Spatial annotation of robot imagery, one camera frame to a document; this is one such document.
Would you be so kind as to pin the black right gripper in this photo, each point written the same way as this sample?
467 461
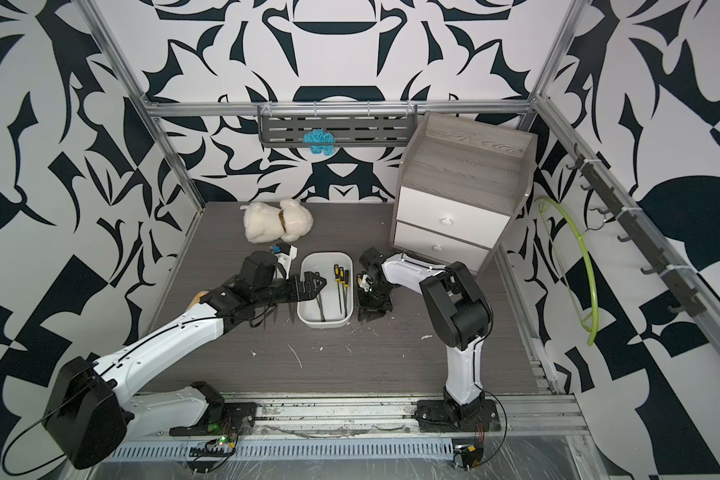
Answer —
364 307

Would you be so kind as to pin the grey wall hook rail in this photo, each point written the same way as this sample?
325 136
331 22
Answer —
639 230

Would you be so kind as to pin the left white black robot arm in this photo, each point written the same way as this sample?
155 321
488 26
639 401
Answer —
94 406

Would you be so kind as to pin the green hoop tube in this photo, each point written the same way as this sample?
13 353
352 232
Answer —
580 279

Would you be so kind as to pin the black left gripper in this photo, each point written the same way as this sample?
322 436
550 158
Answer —
298 281

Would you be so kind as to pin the grey white drawer cabinet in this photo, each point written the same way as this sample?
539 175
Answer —
461 184

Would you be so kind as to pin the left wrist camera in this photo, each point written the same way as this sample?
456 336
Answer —
285 254

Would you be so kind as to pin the file with yellow handle three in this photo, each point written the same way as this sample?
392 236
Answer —
345 283

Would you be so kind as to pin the file with yellow handle one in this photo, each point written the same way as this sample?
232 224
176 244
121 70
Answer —
320 308

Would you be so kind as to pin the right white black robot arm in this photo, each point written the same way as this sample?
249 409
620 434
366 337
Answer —
462 319

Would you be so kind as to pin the yellow sponge pad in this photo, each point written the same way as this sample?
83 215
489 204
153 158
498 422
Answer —
196 300

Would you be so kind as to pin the teal crumpled cloth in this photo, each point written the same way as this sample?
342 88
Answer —
320 141

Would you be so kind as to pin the grey wall shelf rack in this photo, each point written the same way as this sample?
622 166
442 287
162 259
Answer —
368 125

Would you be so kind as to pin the white plush toy animal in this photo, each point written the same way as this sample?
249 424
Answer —
288 222

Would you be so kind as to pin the white plastic storage box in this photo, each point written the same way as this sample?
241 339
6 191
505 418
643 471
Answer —
307 311

